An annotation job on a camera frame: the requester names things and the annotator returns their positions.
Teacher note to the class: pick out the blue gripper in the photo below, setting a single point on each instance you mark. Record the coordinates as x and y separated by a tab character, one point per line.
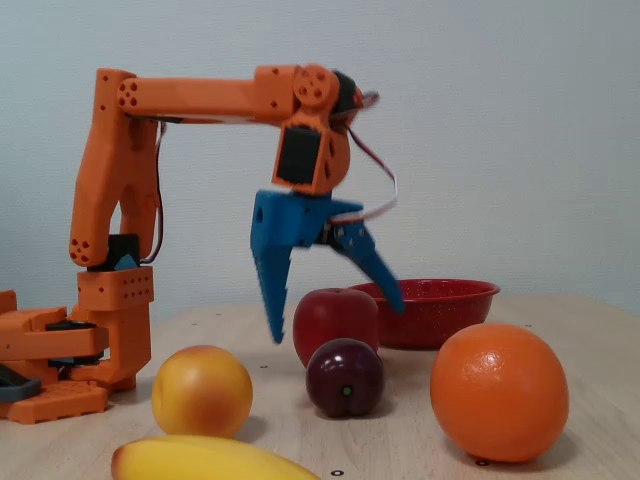
290	220

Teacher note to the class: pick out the dark purple plum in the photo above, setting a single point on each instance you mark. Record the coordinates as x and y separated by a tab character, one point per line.
340	370

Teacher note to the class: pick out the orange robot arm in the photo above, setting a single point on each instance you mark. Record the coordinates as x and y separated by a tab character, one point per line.
200	97

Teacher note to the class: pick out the orange robot base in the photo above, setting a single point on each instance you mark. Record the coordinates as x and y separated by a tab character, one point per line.
45	340

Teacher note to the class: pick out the red speckled bowl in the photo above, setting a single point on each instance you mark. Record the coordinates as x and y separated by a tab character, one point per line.
440	312

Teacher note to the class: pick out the red apple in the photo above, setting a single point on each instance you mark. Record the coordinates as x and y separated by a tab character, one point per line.
330	315

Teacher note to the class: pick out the yellow orange peach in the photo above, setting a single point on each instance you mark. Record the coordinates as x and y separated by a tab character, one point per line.
202	392

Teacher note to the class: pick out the orange fruit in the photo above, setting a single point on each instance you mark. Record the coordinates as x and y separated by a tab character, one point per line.
500	392

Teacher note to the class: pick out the yellow banana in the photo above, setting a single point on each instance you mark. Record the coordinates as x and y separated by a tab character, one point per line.
200	460

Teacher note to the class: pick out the black table clamp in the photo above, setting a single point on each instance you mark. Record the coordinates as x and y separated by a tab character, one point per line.
27	388

